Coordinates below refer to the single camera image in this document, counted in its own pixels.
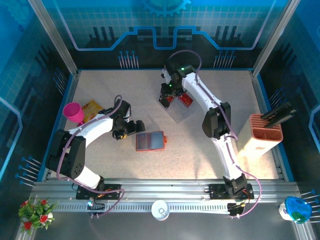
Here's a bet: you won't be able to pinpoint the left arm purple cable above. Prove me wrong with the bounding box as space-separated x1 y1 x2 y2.
56 94 126 219

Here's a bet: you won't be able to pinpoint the blue green globe ball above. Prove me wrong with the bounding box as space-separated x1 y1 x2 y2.
284 196 313 224

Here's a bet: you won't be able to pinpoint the white paper cup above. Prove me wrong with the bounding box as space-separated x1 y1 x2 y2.
151 199 171 222

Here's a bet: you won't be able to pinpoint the artificial plant red flowers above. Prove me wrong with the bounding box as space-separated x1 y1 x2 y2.
17 197 60 236

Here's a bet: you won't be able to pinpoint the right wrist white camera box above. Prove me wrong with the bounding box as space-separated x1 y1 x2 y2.
161 65 171 86

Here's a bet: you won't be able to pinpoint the yellow snack bag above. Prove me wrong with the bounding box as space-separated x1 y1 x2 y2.
81 99 106 124

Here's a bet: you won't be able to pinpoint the orange card holder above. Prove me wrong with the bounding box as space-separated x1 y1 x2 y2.
135 130 168 152

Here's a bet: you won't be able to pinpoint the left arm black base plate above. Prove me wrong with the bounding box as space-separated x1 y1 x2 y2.
75 183 123 201

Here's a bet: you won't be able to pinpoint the slotted cable duct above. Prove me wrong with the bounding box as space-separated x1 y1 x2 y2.
53 202 232 214

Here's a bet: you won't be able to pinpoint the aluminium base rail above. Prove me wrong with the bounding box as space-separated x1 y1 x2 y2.
29 177 301 205

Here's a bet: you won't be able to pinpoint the orange white knife block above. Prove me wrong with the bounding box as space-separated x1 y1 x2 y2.
236 113 284 158

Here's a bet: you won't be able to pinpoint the pink plastic goblet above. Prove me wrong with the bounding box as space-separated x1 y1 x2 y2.
62 102 87 126

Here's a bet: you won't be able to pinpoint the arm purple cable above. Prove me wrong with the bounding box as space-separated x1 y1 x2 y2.
56 94 126 219
166 49 263 220

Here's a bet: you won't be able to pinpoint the aluminium table side rail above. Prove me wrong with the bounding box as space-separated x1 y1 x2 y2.
39 69 81 182
249 69 288 182

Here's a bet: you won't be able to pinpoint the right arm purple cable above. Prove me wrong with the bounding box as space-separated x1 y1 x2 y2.
166 49 263 220

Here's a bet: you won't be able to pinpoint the aluminium frame post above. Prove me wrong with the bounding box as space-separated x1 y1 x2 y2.
251 0 301 77
27 0 80 77

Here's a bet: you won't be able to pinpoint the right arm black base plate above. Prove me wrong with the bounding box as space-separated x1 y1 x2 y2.
208 183 255 201

